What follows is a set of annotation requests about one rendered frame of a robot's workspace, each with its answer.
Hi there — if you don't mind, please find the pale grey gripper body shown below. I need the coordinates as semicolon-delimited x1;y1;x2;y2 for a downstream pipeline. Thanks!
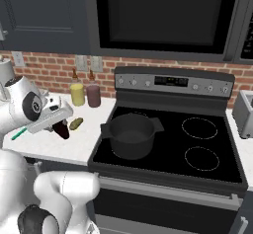
27;101;74;135

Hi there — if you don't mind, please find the dark maroon avocado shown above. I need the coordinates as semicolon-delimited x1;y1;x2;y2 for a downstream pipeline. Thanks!
51;119;71;140

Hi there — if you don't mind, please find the olive brown potato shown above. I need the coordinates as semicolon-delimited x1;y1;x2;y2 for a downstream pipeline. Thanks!
68;117;84;131

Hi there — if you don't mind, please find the dark grey pot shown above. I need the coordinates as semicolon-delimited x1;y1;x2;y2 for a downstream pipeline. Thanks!
100;113;165;161

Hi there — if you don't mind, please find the yellow sauce bottle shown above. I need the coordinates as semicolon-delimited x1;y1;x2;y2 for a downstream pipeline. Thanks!
69;68;86;108

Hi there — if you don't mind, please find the dark red sauce bottle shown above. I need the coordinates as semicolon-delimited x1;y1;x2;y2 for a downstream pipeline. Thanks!
85;69;103;109

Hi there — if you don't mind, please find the dark grey cupboard door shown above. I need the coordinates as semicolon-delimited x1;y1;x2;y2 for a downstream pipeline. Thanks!
0;0;91;55

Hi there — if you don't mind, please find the black oven door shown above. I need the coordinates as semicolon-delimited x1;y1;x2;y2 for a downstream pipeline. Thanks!
93;188;239;234

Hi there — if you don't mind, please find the black microwave oven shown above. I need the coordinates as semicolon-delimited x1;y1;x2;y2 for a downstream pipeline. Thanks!
83;0;253;64

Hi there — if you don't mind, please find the black and steel stove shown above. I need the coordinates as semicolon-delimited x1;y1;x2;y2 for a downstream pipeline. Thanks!
86;65;249;234

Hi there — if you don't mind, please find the grey toaster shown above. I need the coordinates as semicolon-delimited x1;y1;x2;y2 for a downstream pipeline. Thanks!
231;90;253;140

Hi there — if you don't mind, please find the green handled spatula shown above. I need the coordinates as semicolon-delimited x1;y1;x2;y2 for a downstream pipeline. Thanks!
11;127;29;141

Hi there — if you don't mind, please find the grey wall socket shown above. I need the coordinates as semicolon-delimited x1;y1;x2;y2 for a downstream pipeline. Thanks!
74;54;89;73
90;55;104;73
11;50;26;68

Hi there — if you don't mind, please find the grey oven door handle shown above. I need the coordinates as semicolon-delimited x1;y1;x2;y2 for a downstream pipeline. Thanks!
98;176;244;211

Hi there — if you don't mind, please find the grey base cupboard handle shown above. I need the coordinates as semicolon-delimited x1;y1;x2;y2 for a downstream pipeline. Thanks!
236;215;249;234

